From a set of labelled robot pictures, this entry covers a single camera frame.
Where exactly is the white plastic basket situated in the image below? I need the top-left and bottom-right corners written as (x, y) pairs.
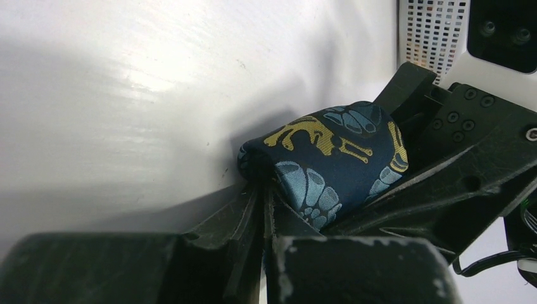
top-left (398, 0), bottom-right (471, 85)

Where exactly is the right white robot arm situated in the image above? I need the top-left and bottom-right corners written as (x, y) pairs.
top-left (324, 1), bottom-right (536, 284)

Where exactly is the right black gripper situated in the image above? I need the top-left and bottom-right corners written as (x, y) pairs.
top-left (325, 62), bottom-right (536, 284)

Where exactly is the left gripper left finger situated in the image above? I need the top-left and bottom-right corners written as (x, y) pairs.
top-left (1, 184), bottom-right (263, 303)

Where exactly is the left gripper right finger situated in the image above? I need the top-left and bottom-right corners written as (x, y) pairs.
top-left (263, 186), bottom-right (462, 303)

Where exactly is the blue patterned tie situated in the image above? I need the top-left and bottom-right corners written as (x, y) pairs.
top-left (237, 101), bottom-right (409, 231)

